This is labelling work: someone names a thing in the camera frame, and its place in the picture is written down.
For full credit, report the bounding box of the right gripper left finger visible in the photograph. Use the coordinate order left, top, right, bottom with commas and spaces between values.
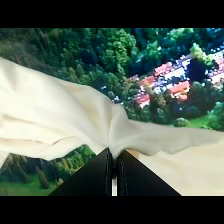
49, 147, 114, 197

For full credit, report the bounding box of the cream white shirt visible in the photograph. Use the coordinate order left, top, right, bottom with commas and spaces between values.
0, 56, 224, 197

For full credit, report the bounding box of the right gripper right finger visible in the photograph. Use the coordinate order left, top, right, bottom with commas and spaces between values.
116, 149, 181, 197

